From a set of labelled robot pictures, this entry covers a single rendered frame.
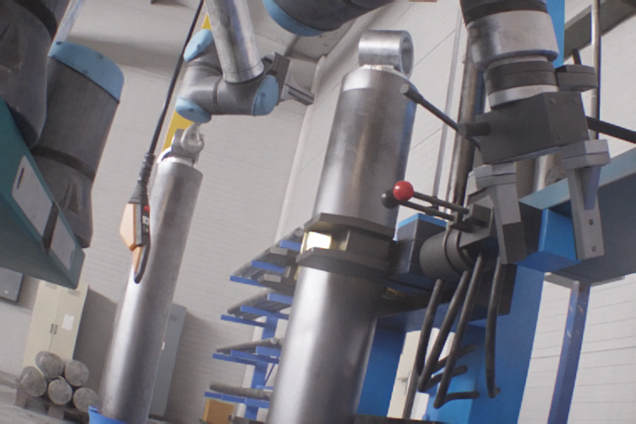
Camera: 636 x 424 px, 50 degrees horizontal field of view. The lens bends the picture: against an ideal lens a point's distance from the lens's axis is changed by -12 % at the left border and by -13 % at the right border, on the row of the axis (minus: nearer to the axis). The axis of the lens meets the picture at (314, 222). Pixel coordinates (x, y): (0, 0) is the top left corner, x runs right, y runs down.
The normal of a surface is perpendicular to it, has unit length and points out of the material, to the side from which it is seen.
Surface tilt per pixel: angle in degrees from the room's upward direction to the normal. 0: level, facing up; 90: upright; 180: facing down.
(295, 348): 90
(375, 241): 90
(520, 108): 114
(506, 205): 97
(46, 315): 90
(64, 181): 70
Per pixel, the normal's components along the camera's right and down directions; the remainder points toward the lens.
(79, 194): 0.91, -0.25
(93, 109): 0.78, 0.00
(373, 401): 0.29, -0.19
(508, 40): -0.33, 0.03
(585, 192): -0.94, 0.13
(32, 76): 0.98, -0.18
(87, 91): 0.60, -0.08
